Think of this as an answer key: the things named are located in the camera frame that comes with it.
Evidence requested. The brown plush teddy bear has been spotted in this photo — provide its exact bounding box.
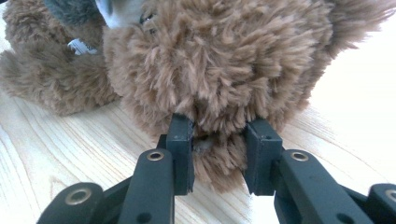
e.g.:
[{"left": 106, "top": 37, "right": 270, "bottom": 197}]
[{"left": 0, "top": 0, "right": 396, "bottom": 194}]

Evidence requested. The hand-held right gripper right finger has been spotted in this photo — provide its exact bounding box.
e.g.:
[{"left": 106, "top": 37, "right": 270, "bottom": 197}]
[{"left": 243, "top": 119, "right": 284, "bottom": 196}]

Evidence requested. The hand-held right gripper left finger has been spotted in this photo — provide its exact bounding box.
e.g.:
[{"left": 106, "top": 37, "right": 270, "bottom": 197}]
[{"left": 165, "top": 113, "right": 195, "bottom": 196}]

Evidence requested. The grey fuzzy cloth garment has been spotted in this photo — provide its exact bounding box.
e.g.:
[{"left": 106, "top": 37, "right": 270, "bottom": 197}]
[{"left": 43, "top": 0, "right": 101, "bottom": 26}]

